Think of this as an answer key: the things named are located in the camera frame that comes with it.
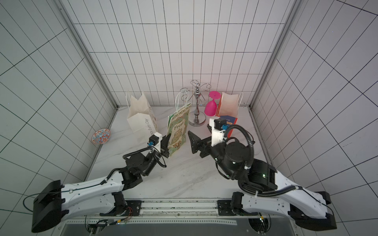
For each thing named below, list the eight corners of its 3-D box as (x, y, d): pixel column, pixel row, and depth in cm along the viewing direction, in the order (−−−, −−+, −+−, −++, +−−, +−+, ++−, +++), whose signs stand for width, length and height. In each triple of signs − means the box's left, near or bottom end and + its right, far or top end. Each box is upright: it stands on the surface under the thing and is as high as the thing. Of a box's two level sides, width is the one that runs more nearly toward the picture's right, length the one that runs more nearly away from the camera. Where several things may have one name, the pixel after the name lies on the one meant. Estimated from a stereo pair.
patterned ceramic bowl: (92, 144, 99) (89, 141, 96) (98, 132, 106) (95, 128, 102) (107, 144, 99) (104, 141, 95) (112, 132, 106) (110, 128, 102)
